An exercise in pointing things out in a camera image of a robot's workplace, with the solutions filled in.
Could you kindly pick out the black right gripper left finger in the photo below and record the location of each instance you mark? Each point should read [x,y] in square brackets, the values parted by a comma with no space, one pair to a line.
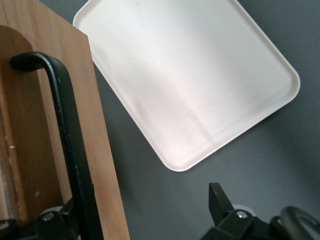
[56,225]

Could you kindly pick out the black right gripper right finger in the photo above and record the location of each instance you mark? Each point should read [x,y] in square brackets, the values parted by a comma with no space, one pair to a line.
[225,220]

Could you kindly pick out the light wooden drawer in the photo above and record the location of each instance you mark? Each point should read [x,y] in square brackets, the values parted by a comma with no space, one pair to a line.
[30,125]

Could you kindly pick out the white rectangular tray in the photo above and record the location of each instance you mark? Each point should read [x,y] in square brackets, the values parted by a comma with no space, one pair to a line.
[185,82]

